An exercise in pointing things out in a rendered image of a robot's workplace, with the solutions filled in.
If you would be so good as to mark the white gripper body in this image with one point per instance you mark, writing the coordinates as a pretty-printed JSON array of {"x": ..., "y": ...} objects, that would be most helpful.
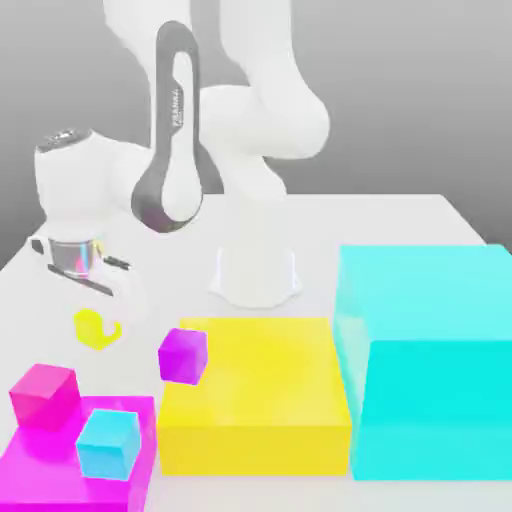
[{"x": 90, "y": 294}]

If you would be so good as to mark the small light blue cube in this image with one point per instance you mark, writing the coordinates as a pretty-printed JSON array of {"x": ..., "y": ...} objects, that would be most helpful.
[{"x": 107, "y": 446}]

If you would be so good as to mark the large magenta box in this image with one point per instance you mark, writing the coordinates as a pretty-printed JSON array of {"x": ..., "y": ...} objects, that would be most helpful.
[{"x": 44, "y": 480}]

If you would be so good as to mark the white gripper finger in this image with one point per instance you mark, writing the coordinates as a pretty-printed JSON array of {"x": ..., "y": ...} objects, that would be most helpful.
[{"x": 107, "y": 322}]

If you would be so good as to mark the large yellow box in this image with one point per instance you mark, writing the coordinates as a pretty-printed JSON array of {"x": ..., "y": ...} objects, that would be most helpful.
[{"x": 256, "y": 396}]

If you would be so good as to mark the small purple cube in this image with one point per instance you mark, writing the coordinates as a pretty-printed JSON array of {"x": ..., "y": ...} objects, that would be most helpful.
[{"x": 182, "y": 358}]

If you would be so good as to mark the large cyan box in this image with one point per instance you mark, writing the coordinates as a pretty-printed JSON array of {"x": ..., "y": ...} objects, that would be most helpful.
[{"x": 432, "y": 360}]

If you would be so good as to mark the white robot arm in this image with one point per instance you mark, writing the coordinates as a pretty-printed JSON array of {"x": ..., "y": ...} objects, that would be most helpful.
[{"x": 276, "y": 120}]

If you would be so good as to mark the small yellow cube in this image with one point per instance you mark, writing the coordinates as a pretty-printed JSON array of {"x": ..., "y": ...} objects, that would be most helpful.
[{"x": 87, "y": 330}]

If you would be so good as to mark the small pink cube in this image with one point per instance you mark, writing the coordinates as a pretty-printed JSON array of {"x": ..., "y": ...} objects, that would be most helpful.
[{"x": 42, "y": 400}]

